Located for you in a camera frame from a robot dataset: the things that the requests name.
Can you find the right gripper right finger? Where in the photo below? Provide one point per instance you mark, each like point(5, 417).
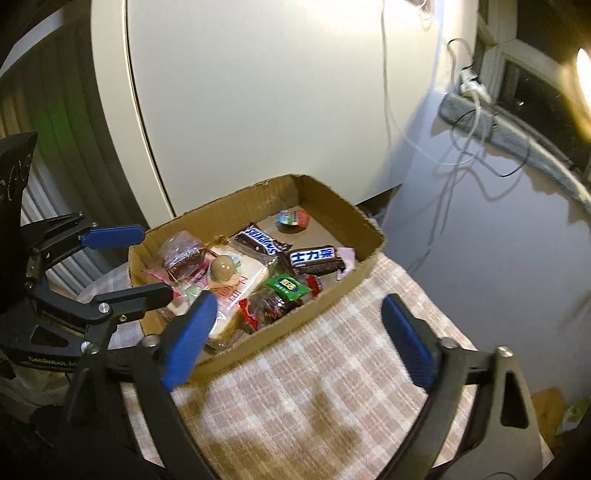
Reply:
point(501, 439)

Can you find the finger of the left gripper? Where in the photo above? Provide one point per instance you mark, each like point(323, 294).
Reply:
point(120, 302)
point(101, 237)

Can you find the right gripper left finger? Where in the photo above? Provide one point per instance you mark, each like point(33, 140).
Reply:
point(99, 442)

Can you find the small clear green candy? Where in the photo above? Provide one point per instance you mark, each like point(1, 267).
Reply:
point(192, 293)

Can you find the clear packet dark dates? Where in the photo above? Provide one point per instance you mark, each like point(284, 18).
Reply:
point(178, 257)

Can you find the red-edged clear date packet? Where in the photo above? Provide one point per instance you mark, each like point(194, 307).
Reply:
point(264, 307)

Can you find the green candy packet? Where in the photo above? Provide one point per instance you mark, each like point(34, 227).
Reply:
point(289, 288)

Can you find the green tissue box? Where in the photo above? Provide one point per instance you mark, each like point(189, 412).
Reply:
point(574, 415)

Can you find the large clear bread packet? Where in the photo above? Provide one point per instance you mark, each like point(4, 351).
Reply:
point(250, 273)

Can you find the wrapped braised egg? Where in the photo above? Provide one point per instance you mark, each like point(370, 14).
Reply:
point(222, 269)

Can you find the Snickers bar English label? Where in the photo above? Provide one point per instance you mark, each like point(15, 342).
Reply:
point(261, 242)

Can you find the plaid pink table cloth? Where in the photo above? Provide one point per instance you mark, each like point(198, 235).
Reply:
point(331, 400)

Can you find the brown cardboard box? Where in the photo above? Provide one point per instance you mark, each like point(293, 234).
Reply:
point(334, 221)

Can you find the small round jelly cup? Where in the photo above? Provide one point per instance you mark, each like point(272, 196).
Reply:
point(292, 220)

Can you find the Snickers bar Chinese label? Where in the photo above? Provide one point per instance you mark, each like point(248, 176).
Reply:
point(316, 260)

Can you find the grey fabric draft strip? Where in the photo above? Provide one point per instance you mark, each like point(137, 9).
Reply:
point(506, 136)

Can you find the white power strip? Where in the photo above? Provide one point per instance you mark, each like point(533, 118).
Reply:
point(470, 86)

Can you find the ring light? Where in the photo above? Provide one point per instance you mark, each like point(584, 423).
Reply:
point(583, 77)

